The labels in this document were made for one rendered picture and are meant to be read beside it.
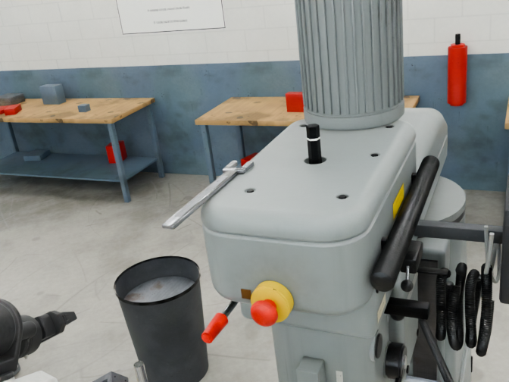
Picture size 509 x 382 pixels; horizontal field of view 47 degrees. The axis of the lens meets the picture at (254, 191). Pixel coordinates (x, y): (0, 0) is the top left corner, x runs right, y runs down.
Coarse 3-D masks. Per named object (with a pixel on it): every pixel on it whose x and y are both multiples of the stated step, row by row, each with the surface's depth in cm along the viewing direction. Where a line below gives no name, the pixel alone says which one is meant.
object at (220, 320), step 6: (228, 306) 94; (234, 306) 94; (222, 312) 92; (228, 312) 93; (216, 318) 90; (222, 318) 90; (210, 324) 89; (216, 324) 89; (222, 324) 90; (204, 330) 88; (210, 330) 88; (216, 330) 88; (204, 336) 87; (210, 336) 87; (216, 336) 88; (210, 342) 88
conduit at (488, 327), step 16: (432, 272) 123; (448, 272) 129; (464, 272) 125; (448, 288) 134; (464, 288) 135; (480, 288) 131; (448, 304) 121; (464, 304) 121; (448, 320) 121; (480, 320) 119; (448, 336) 123; (480, 336) 119; (480, 352) 122
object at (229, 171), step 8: (224, 168) 97; (232, 168) 96; (240, 168) 96; (248, 168) 97; (224, 176) 94; (232, 176) 94; (216, 184) 91; (224, 184) 92; (208, 192) 88; (216, 192) 89; (192, 200) 86; (200, 200) 86; (184, 208) 84; (192, 208) 83; (176, 216) 82; (184, 216) 81; (168, 224) 79; (176, 224) 80
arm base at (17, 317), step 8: (8, 304) 94; (16, 312) 94; (16, 320) 93; (16, 328) 93; (16, 336) 93; (16, 344) 93; (8, 352) 93; (16, 352) 93; (0, 360) 90; (8, 360) 91; (16, 360) 93; (0, 368) 89; (8, 368) 91; (16, 368) 93
